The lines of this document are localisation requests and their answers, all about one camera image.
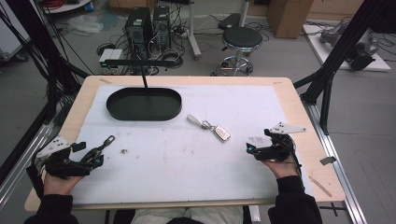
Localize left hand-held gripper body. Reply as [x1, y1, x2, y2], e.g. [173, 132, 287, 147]
[36, 135, 94, 180]

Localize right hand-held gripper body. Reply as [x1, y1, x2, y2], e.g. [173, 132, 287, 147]
[260, 121, 307, 163]

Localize black key rack with tray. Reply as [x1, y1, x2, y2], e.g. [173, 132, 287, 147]
[104, 59, 183, 122]

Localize person's right hand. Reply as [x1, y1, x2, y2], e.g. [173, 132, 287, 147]
[261, 155, 301, 180]

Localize person's left hand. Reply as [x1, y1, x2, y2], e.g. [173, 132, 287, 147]
[43, 169, 86, 196]

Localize grey tape piece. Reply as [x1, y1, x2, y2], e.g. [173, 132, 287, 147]
[318, 155, 338, 166]

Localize thin wooden stick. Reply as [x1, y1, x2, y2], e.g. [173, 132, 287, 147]
[308, 175, 333, 199]

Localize white table mat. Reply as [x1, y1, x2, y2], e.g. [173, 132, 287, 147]
[71, 84, 315, 205]

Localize person's legs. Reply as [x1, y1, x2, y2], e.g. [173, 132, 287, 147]
[130, 205, 245, 224]

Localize white electronic device box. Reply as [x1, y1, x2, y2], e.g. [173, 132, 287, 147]
[98, 48, 124, 68]

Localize white floor board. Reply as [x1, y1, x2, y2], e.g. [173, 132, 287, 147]
[302, 23, 392, 74]

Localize black round stool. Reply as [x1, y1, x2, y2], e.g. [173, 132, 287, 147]
[210, 25, 264, 77]

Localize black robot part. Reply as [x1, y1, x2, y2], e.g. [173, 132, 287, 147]
[345, 29, 381, 72]

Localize grey desk leg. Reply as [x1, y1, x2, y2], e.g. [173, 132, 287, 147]
[186, 0, 203, 61]

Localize black foot pedal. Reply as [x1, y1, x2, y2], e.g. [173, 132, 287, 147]
[217, 12, 243, 31]

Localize grey robot part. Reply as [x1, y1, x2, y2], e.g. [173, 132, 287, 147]
[318, 21, 348, 45]

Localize clear plastic bag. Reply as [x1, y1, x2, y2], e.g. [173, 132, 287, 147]
[66, 14, 105, 35]

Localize large black computer tower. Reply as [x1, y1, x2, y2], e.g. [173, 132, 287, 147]
[123, 7, 154, 61]

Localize brown cardboard box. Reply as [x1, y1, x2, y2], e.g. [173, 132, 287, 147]
[265, 0, 315, 40]

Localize slim black computer tower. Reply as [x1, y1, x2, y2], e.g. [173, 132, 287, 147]
[151, 4, 173, 51]

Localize round white table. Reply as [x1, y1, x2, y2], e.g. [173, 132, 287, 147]
[39, 0, 93, 14]

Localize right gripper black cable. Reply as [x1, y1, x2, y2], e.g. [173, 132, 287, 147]
[276, 139, 304, 185]

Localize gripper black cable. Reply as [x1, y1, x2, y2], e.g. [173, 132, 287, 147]
[25, 154, 46, 201]
[276, 139, 304, 185]

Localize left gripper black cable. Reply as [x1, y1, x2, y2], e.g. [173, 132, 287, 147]
[25, 154, 46, 201]

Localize aluminium rail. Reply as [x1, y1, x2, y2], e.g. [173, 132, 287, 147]
[303, 100, 369, 224]
[0, 122, 56, 210]

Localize black metal frame stand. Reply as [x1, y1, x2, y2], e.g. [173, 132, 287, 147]
[292, 0, 396, 136]
[0, 0, 92, 185]

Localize coiled black cable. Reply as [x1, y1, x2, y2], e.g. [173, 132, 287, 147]
[161, 49, 185, 69]

